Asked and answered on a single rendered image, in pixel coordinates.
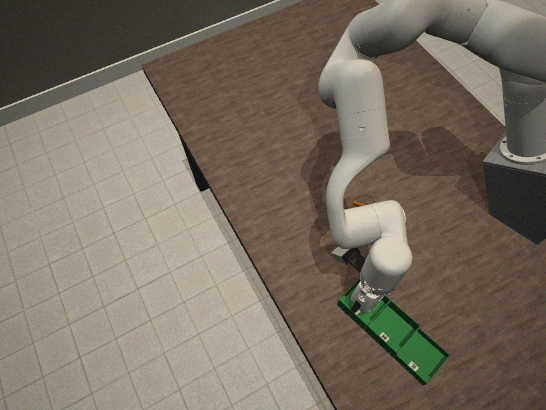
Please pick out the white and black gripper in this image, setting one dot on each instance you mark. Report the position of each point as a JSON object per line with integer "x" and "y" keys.
{"x": 365, "y": 302}

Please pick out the green bin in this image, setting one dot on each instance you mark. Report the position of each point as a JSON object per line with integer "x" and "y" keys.
{"x": 391, "y": 327}

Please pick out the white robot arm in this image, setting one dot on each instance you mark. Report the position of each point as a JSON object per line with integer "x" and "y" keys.
{"x": 505, "y": 35}

